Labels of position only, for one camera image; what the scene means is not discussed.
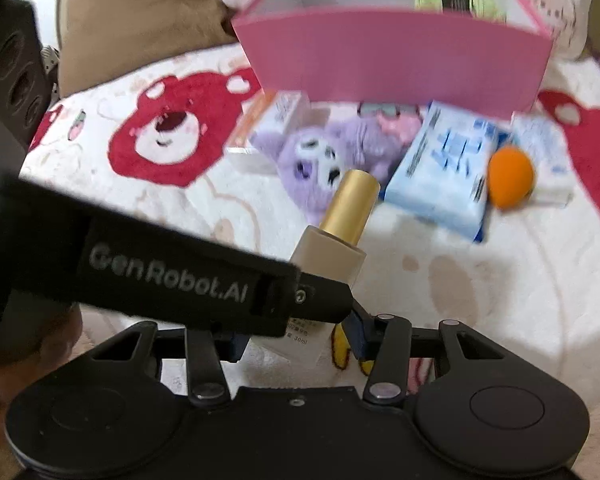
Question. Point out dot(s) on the pink cardboard box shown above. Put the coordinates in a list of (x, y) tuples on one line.
[(390, 55)]

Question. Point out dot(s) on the red bear printed blanket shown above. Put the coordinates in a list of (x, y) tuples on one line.
[(480, 285)]

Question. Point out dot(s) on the orange makeup sponge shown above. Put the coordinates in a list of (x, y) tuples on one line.
[(510, 177)]

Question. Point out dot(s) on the small white tissue pack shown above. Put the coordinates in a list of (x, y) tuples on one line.
[(545, 140)]

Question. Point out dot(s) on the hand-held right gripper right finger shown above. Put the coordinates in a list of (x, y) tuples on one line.
[(356, 336)]

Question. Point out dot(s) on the white and orange carton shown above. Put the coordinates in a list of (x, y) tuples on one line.
[(275, 125)]

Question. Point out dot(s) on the brown sofa cushion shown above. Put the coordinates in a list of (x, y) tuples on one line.
[(130, 20)]

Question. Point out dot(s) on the purple plush toy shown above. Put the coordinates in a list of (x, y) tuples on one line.
[(320, 155)]

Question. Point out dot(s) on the person's left hand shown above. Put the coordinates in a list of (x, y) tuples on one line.
[(65, 335)]

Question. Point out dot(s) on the blue wet wipes pack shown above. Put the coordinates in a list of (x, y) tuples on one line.
[(445, 170)]

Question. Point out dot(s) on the green yarn ball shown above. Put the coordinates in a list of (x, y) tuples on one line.
[(430, 0)]

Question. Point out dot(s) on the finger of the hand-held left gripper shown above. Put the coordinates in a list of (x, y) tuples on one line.
[(325, 300)]

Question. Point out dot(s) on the foundation bottle with gold cap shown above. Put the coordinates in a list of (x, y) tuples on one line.
[(350, 205)]

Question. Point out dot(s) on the dark object with round holes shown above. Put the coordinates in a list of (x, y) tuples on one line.
[(15, 60)]

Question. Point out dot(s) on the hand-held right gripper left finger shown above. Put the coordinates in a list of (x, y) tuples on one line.
[(234, 349)]

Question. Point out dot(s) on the polka dot cloth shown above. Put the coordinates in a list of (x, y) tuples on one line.
[(50, 67)]

